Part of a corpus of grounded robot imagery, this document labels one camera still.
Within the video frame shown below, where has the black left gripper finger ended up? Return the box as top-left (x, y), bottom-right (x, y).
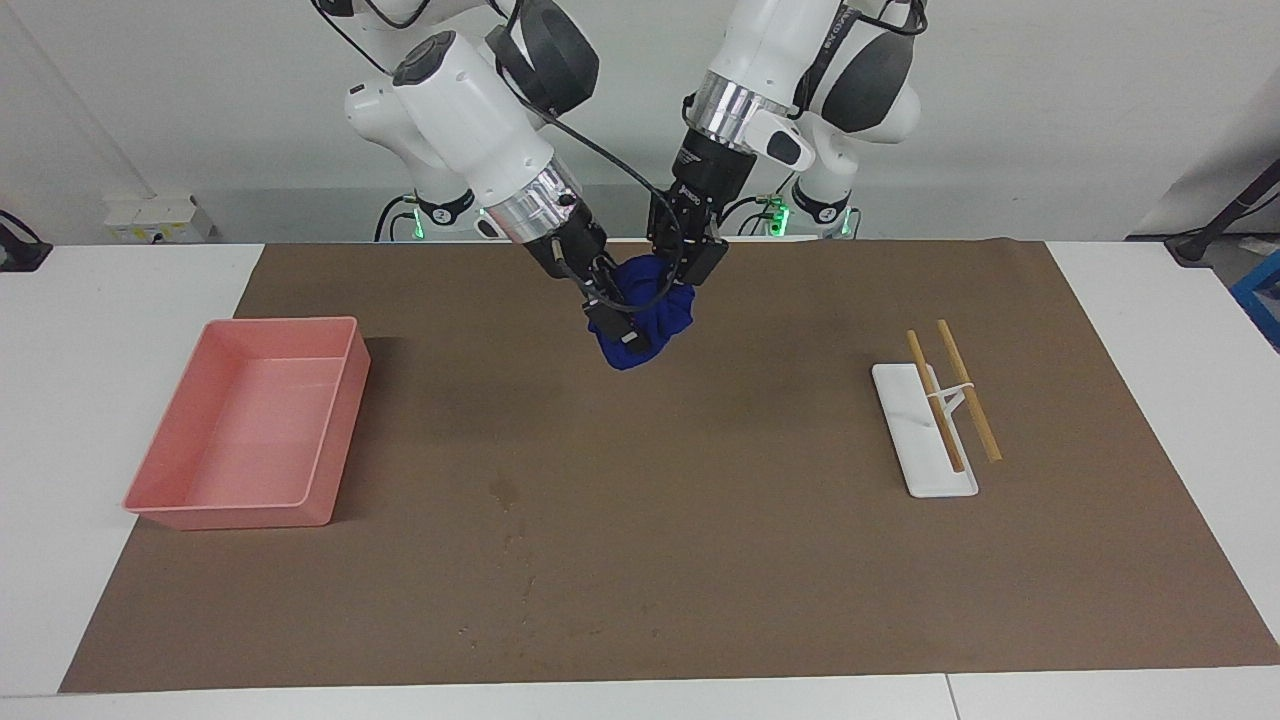
top-left (648, 222), bottom-right (689, 291)
top-left (688, 238), bottom-right (729, 288)

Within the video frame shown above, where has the white power strip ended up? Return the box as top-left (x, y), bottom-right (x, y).
top-left (103, 193), bottom-right (214, 244)

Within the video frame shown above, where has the darker wooden rod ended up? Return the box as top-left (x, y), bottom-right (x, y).
top-left (906, 329), bottom-right (967, 475)

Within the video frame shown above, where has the white rack base tray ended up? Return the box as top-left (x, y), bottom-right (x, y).
top-left (871, 361), bottom-right (980, 499)

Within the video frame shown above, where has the blue frame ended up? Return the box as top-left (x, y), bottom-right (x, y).
top-left (1230, 262), bottom-right (1280, 351)

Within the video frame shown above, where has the white rack bracket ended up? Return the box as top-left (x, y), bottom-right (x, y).
top-left (925, 380), bottom-right (977, 426)

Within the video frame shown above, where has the black stand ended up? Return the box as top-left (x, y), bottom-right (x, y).
top-left (1165, 158), bottom-right (1280, 266)

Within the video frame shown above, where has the black desk object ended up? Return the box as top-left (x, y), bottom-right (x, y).
top-left (0, 210), bottom-right (53, 273)

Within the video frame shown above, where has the blue towel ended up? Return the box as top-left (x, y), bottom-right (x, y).
top-left (587, 254), bottom-right (696, 372)

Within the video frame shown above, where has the light wooden rod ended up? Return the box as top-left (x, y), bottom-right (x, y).
top-left (936, 319), bottom-right (1003, 464)

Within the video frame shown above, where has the brown table mat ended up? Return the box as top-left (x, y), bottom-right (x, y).
top-left (58, 238), bottom-right (1280, 694)

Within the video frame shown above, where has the pink plastic bin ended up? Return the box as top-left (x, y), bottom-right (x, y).
top-left (122, 316), bottom-right (372, 531)

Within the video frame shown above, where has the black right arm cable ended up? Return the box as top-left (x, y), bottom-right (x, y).
top-left (490, 40), bottom-right (691, 281)

